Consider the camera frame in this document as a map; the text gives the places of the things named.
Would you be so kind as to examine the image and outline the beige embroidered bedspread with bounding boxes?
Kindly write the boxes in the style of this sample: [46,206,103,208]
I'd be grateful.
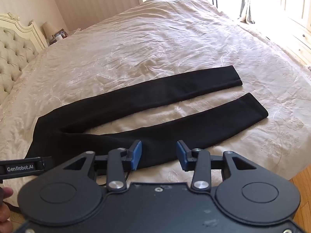
[0,0,311,201]

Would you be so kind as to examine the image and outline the plain grey curtain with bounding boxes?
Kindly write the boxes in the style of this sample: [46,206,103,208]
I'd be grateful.
[239,0,253,25]

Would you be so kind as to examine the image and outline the table lamp with beige shade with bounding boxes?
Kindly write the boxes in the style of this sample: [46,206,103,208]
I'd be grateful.
[42,21,54,39]

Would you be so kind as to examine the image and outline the cream tufted headboard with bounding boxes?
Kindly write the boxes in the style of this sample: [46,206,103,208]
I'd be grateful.
[0,13,48,107]

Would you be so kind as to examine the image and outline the person's left hand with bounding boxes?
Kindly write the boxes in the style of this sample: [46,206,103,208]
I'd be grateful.
[0,187,14,233]

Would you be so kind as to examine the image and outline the small picture frame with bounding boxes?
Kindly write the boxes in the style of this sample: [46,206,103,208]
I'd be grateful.
[52,29,67,41]

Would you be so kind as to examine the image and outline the black pants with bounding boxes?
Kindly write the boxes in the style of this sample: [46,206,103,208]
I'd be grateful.
[25,65,269,171]

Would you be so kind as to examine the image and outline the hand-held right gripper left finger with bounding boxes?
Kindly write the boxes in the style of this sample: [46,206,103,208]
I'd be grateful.
[63,139,143,192]

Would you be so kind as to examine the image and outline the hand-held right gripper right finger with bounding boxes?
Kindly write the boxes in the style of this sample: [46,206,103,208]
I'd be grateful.
[176,140,256,191]

